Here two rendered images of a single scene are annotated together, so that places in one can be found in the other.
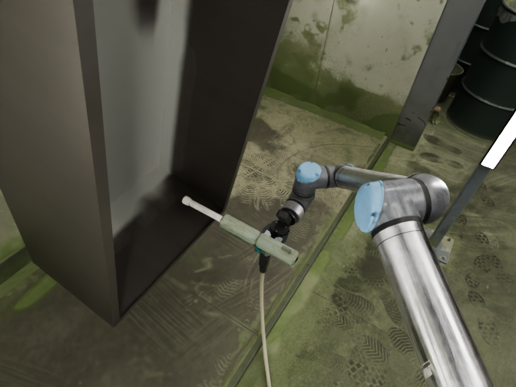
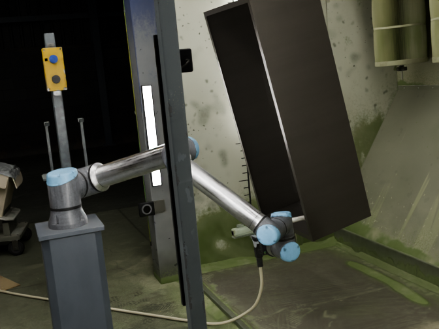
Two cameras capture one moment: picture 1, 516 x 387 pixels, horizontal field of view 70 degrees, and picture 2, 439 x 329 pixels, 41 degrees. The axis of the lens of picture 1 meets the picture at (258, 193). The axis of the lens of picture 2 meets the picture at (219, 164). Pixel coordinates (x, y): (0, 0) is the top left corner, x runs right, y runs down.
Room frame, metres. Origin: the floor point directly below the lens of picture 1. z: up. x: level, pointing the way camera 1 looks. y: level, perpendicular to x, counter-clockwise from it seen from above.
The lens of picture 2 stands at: (2.60, -2.19, 1.31)
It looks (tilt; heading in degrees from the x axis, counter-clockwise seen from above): 9 degrees down; 133
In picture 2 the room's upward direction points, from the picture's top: 5 degrees counter-clockwise
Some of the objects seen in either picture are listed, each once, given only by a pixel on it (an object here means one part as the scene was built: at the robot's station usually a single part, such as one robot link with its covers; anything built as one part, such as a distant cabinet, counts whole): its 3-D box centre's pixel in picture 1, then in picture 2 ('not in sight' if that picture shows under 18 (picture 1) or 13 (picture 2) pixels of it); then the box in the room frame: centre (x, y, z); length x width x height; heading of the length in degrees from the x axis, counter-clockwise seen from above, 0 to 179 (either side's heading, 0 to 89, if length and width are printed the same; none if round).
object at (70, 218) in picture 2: not in sight; (66, 215); (0.11, -0.65, 0.69); 0.19 x 0.19 x 0.10
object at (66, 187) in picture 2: not in sight; (65, 187); (0.10, -0.64, 0.83); 0.17 x 0.15 x 0.18; 106
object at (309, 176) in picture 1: (309, 179); (281, 225); (1.07, -0.19, 0.63); 0.12 x 0.09 x 0.12; 106
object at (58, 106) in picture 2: not in sight; (66, 165); (-0.63, -0.15, 0.82); 0.06 x 0.06 x 1.64; 63
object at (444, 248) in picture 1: (432, 243); not in sight; (1.34, -1.00, 0.01); 0.20 x 0.20 x 0.01; 63
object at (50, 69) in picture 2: not in sight; (54, 69); (-0.58, -0.17, 1.42); 0.12 x 0.06 x 0.26; 63
